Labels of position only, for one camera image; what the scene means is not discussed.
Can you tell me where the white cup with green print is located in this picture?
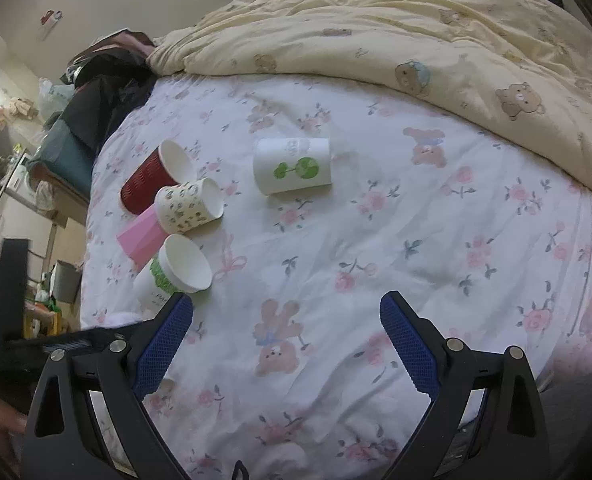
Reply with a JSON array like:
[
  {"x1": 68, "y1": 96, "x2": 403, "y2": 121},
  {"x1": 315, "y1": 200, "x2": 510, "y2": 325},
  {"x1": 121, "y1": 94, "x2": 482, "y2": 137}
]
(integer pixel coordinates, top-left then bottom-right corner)
[{"x1": 253, "y1": 136, "x2": 333, "y2": 196}]

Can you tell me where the white cup with leaf pattern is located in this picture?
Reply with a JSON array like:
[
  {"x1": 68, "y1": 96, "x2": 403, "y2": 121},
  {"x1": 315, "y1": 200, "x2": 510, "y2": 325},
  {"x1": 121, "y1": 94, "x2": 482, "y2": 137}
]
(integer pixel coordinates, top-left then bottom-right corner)
[{"x1": 154, "y1": 178, "x2": 225, "y2": 235}]

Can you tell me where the teal storage box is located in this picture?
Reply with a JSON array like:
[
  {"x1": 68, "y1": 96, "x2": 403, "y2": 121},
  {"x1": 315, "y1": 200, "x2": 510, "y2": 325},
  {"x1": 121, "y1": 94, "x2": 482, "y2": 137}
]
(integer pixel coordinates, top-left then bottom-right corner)
[{"x1": 28, "y1": 112, "x2": 97, "y2": 202}]

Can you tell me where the yellow bear print quilt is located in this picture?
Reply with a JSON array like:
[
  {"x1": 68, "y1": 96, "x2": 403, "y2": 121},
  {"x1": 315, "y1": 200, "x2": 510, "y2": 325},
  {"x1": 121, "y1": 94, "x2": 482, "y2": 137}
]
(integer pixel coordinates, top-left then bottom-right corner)
[{"x1": 146, "y1": 0, "x2": 592, "y2": 201}]

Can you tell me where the white cup with green band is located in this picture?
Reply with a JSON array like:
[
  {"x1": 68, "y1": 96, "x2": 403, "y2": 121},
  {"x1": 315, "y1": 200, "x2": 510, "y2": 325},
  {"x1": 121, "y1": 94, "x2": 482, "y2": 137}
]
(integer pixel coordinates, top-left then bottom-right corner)
[{"x1": 133, "y1": 234, "x2": 211, "y2": 312}]

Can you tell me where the pile of dark clothes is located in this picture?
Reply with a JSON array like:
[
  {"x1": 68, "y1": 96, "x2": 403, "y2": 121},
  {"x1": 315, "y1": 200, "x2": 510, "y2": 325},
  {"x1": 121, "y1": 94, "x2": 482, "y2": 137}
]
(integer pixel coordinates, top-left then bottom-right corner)
[{"x1": 60, "y1": 31, "x2": 157, "y2": 161}]

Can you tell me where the white plastic bag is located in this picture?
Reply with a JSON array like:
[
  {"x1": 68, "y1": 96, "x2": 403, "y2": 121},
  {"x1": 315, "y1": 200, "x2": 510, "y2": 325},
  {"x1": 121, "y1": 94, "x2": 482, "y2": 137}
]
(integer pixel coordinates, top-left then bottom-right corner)
[{"x1": 37, "y1": 76, "x2": 74, "y2": 120}]

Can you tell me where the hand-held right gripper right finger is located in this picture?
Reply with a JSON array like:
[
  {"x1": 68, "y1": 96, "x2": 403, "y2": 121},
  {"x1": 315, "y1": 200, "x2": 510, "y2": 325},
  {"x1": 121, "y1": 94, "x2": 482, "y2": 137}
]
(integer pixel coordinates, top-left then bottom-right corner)
[{"x1": 379, "y1": 290, "x2": 547, "y2": 480}]

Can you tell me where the red paper cup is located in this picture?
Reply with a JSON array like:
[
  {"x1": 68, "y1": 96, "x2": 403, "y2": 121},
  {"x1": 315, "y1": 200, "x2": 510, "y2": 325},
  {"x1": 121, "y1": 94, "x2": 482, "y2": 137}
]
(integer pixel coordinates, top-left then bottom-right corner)
[{"x1": 120, "y1": 140, "x2": 197, "y2": 216}]

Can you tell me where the floral bed sheet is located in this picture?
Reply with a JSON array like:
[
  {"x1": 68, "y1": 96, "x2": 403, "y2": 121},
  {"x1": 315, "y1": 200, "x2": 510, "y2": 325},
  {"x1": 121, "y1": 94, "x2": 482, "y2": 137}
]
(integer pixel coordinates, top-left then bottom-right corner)
[{"x1": 78, "y1": 72, "x2": 592, "y2": 480}]

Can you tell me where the grey bin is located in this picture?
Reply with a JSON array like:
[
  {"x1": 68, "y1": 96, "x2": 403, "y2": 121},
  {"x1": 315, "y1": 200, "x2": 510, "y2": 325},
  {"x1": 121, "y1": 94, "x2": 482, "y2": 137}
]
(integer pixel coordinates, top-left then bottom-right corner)
[{"x1": 50, "y1": 259, "x2": 83, "y2": 305}]

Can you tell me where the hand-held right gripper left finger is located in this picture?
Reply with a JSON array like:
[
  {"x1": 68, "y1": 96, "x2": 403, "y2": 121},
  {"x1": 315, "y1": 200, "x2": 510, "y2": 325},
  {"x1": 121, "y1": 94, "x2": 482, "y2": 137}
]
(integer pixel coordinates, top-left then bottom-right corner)
[{"x1": 21, "y1": 291, "x2": 194, "y2": 480}]

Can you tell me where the black upright stand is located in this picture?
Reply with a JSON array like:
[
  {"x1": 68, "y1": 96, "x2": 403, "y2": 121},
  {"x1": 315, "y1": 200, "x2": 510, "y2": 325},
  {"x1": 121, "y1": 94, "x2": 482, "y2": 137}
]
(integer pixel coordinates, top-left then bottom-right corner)
[{"x1": 0, "y1": 238, "x2": 31, "y2": 343}]

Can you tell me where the pink paper cup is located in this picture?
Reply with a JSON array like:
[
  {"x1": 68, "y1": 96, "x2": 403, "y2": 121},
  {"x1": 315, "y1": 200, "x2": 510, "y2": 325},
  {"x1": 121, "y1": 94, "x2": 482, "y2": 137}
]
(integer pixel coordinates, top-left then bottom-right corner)
[{"x1": 117, "y1": 208, "x2": 169, "y2": 272}]

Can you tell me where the white cabinet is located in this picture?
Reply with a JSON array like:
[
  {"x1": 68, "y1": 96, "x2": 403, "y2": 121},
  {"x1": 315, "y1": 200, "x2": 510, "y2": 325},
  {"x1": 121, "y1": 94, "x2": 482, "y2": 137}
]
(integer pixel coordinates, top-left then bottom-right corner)
[{"x1": 0, "y1": 152, "x2": 59, "y2": 261}]

